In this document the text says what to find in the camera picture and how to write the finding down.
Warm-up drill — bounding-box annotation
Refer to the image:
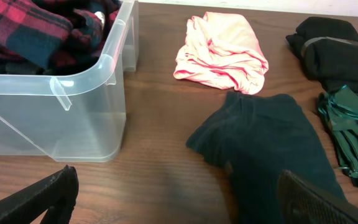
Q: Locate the dark green folded garment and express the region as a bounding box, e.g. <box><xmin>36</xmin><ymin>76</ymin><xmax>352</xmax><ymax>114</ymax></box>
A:
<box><xmin>317</xmin><ymin>85</ymin><xmax>358</xmax><ymax>188</ymax></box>

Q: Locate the pink folded garment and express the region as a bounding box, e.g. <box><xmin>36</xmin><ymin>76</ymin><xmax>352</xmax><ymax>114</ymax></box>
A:
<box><xmin>173</xmin><ymin>12</ymin><xmax>269</xmax><ymax>95</ymax></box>

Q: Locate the red navy plaid shirt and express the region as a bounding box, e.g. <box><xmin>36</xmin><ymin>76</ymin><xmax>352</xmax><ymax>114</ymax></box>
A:
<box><xmin>0</xmin><ymin>0</ymin><xmax>121</xmax><ymax>69</ymax></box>

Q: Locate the dark navy folded garment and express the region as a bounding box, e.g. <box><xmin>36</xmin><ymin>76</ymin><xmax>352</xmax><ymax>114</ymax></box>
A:
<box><xmin>186</xmin><ymin>92</ymin><xmax>345</xmax><ymax>223</ymax></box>

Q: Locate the clear plastic storage bin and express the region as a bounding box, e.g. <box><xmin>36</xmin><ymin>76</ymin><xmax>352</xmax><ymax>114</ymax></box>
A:
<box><xmin>0</xmin><ymin>1</ymin><xmax>139</xmax><ymax>162</ymax></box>

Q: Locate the black garment with band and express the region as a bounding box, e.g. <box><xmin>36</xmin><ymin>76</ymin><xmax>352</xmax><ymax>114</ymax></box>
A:
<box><xmin>286</xmin><ymin>17</ymin><xmax>358</xmax><ymax>93</ymax></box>

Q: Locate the black buttoned garment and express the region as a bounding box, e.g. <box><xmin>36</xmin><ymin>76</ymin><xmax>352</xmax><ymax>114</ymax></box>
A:
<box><xmin>0</xmin><ymin>59</ymin><xmax>89</xmax><ymax>76</ymax></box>

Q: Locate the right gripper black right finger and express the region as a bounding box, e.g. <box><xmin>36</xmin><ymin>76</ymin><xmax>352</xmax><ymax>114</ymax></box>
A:
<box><xmin>277</xmin><ymin>170</ymin><xmax>358</xmax><ymax>224</ymax></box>

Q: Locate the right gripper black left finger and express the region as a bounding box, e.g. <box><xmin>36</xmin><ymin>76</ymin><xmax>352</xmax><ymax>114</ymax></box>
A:
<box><xmin>0</xmin><ymin>166</ymin><xmax>79</xmax><ymax>224</ymax></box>

